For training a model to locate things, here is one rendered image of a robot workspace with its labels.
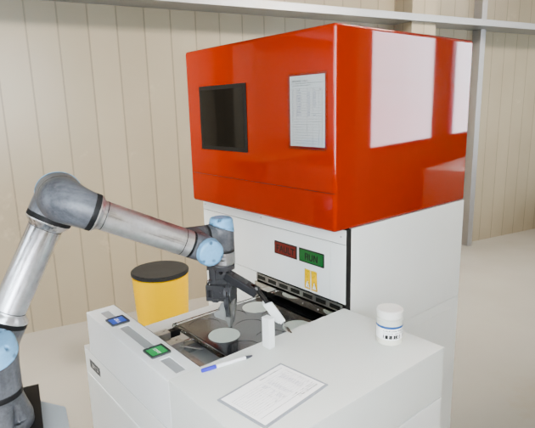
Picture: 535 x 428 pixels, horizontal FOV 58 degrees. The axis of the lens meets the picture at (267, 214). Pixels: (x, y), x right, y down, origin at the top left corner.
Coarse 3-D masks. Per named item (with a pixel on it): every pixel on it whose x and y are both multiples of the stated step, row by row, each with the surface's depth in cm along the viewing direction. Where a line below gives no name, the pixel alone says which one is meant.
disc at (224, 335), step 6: (216, 330) 156; (222, 330) 155; (228, 330) 155; (234, 330) 155; (210, 336) 152; (216, 336) 152; (222, 336) 151; (228, 336) 151; (234, 336) 151; (222, 342) 148
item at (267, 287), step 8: (256, 280) 188; (264, 288) 184; (272, 288) 180; (280, 296) 177; (288, 296) 174; (296, 296) 171; (304, 304) 168; (312, 304) 165; (320, 312) 162; (328, 312) 159; (312, 320) 168
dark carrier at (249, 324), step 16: (240, 304) 176; (192, 320) 164; (208, 320) 164; (224, 320) 163; (240, 320) 163; (256, 320) 163; (288, 320) 162; (304, 320) 162; (240, 336) 151; (256, 336) 151; (224, 352) 141
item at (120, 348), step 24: (96, 312) 158; (120, 312) 157; (96, 336) 153; (120, 336) 140; (144, 336) 140; (120, 360) 140; (144, 360) 126; (168, 360) 127; (144, 384) 128; (168, 384) 116; (168, 408) 119
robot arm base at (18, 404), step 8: (16, 392) 116; (24, 392) 121; (8, 400) 115; (16, 400) 116; (24, 400) 119; (0, 408) 113; (8, 408) 115; (16, 408) 116; (24, 408) 118; (32, 408) 122; (0, 416) 113; (8, 416) 114; (16, 416) 117; (24, 416) 118; (32, 416) 120; (0, 424) 113; (8, 424) 114; (16, 424) 117; (24, 424) 117
